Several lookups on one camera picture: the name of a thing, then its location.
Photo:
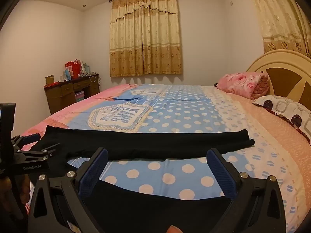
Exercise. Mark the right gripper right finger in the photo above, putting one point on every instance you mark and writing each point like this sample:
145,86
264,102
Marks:
256,204

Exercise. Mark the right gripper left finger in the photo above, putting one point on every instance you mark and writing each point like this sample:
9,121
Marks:
74,186

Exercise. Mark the black garment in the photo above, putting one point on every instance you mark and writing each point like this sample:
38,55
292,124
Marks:
150,146

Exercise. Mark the right hand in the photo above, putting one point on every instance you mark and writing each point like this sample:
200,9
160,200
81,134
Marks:
174,229

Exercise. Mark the blue pink bedspread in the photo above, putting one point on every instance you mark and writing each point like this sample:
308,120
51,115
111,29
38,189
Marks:
143,195

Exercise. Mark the brown cardboard box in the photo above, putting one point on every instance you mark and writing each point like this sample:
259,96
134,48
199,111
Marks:
49,79

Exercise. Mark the grey patterned pillow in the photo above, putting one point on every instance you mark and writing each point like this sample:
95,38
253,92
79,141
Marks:
293,112

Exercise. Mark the red gift bag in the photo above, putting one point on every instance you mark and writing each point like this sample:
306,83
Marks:
74,68

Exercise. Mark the pink floral folded blanket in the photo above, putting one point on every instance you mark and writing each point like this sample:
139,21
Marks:
250,85

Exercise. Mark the cream wooden headboard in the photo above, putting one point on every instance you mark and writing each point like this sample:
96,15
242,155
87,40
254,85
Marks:
288,72

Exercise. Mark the beige window curtain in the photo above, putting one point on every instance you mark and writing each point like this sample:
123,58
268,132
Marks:
145,38

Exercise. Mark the beige side curtain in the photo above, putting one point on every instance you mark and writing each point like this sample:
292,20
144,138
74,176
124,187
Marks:
284,26

